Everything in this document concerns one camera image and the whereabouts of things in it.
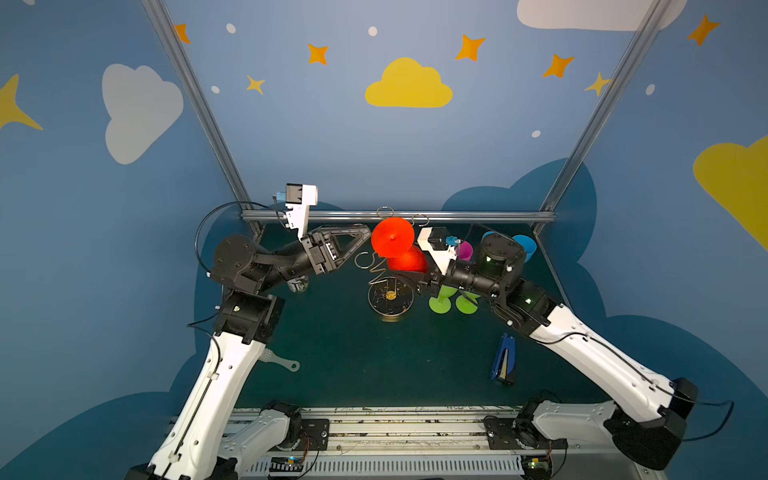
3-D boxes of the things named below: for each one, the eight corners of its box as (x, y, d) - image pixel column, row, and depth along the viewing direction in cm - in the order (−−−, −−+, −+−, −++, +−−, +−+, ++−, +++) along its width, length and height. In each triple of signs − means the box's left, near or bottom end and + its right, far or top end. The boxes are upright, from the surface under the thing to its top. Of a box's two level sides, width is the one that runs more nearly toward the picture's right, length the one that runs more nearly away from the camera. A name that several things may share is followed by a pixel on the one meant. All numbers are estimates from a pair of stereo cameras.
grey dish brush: (260, 360, 89) (258, 357, 87) (266, 350, 91) (264, 347, 89) (296, 373, 87) (294, 370, 85) (301, 362, 88) (300, 360, 87)
